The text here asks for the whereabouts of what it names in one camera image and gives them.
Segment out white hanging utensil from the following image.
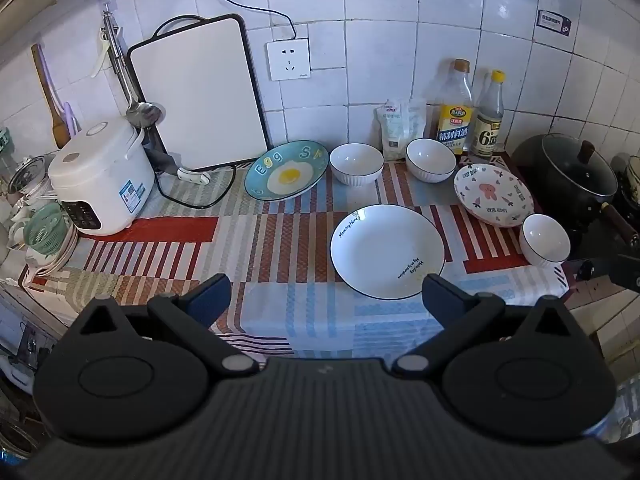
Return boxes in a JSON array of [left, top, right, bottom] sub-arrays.
[[93, 27, 113, 79]]

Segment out wooden spatula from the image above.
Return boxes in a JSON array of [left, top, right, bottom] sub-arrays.
[[31, 43, 71, 150]]

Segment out yellow label cooking wine bottle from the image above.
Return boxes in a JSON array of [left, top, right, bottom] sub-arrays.
[[434, 59, 475, 157]]

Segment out white cutting board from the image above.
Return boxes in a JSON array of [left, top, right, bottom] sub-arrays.
[[126, 13, 271, 172]]

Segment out striped tablecloth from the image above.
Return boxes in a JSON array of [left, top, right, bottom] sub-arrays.
[[25, 157, 568, 361]]

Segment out cream enamel pot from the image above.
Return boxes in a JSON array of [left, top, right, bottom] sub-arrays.
[[612, 155, 640, 206]]

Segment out purple wall sticker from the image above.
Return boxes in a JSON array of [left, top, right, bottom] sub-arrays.
[[536, 9, 576, 38]]

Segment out green plastic basket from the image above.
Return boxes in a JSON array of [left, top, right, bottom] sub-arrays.
[[24, 202, 68, 261]]

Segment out yellow cap vinegar bottle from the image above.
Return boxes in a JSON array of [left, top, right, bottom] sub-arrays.
[[471, 70, 505, 157]]

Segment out rice cooker power cord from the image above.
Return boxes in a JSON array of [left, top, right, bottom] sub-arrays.
[[145, 145, 238, 210]]

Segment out white rabbit print plate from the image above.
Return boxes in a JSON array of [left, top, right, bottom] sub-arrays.
[[453, 164, 535, 228]]

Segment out black wall cable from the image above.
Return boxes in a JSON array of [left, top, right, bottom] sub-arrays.
[[188, 0, 298, 41]]

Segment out blue fried egg plate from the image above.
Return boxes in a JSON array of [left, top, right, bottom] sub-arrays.
[[244, 140, 331, 202]]

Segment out black wok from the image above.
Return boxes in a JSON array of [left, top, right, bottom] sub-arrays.
[[511, 132, 640, 246]]

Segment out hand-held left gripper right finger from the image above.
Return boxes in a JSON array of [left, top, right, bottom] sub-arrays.
[[392, 274, 588, 377]]

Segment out metal ladle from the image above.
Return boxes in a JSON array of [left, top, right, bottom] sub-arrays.
[[102, 4, 166, 130]]

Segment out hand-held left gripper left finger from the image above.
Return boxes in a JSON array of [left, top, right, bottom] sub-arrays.
[[65, 274, 261, 377]]

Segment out white seasoning bag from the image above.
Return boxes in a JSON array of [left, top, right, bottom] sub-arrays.
[[376, 99, 411, 162]]

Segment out white wall socket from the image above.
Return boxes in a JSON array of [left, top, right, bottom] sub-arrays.
[[265, 38, 312, 82]]

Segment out white rice cooker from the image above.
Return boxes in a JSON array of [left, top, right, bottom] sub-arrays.
[[47, 116, 157, 237]]

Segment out white ribbed bowl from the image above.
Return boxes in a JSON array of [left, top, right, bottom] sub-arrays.
[[518, 213, 572, 268], [405, 138, 458, 184], [329, 143, 386, 187]]

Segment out purple plastic spatula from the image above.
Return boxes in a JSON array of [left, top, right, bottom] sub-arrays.
[[37, 47, 82, 137]]

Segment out black gas stove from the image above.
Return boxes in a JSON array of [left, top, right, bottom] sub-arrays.
[[565, 200, 640, 291]]

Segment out clear plastic bag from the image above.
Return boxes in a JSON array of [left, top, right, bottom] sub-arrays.
[[405, 99, 428, 143]]

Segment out glass wok lid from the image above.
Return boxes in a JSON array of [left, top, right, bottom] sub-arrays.
[[542, 133, 620, 201]]

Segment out large white plate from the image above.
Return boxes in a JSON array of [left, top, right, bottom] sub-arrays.
[[329, 204, 447, 301]]

